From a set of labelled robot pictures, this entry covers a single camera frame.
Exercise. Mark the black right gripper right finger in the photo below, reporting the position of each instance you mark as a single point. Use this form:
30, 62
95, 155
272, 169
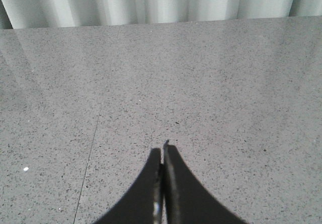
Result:
187, 201

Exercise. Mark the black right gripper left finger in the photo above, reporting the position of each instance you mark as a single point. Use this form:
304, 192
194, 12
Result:
142, 202

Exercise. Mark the pale green curtain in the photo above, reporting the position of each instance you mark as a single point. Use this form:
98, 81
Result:
19, 14

